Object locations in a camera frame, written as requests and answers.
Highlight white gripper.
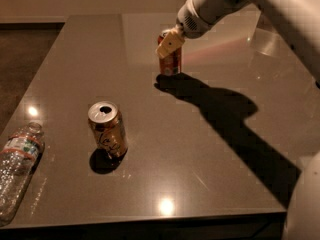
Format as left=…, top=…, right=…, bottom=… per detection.
left=156, top=0, right=214, bottom=59

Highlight red coke can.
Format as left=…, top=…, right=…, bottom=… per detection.
left=158, top=29, right=182, bottom=76

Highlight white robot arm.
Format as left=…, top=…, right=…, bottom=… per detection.
left=156, top=0, right=320, bottom=240

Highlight gold LaCroix can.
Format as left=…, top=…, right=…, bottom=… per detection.
left=88, top=101, right=128, bottom=159

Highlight clear plastic water bottle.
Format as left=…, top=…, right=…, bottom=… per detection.
left=0, top=122, right=45, bottom=226

